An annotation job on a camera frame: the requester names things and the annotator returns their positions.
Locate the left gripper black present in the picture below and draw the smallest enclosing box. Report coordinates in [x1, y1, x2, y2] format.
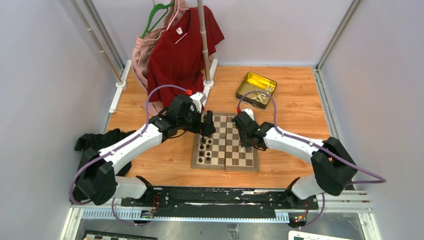
[177, 106, 216, 137]

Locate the yellow metal tin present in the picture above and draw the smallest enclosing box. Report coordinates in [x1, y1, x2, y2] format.
[235, 71, 278, 110]

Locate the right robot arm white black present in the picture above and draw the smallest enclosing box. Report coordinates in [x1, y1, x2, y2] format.
[231, 111, 358, 209]

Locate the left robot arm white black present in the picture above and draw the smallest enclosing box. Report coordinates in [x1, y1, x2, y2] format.
[70, 92, 216, 207]

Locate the wooden chess board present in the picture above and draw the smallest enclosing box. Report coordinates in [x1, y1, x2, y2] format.
[191, 112, 260, 172]

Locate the black chess pieces row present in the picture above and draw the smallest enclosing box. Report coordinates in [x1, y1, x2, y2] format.
[195, 135, 217, 165]

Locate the pile of white chess pieces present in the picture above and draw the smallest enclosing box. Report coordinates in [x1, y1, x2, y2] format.
[250, 86, 274, 103]

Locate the white rack base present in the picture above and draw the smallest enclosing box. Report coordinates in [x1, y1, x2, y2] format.
[201, 58, 219, 108]

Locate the red t-shirt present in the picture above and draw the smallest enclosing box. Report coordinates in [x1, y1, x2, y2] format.
[147, 7, 205, 107]

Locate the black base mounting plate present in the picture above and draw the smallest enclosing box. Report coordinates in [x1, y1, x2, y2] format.
[120, 186, 319, 219]

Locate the black cloth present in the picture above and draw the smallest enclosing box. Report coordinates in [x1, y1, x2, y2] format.
[72, 128, 136, 202]

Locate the pink garment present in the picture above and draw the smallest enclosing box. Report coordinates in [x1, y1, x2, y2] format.
[131, 0, 188, 117]

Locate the green clothes hanger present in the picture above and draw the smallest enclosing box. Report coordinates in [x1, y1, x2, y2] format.
[141, 0, 176, 39]

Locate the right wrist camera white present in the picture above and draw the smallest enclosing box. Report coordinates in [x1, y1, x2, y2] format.
[241, 108, 255, 121]

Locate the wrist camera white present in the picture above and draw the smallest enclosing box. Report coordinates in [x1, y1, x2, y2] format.
[190, 92, 207, 113]
[241, 108, 255, 121]

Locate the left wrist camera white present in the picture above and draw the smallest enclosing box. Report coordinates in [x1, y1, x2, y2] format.
[190, 92, 207, 113]

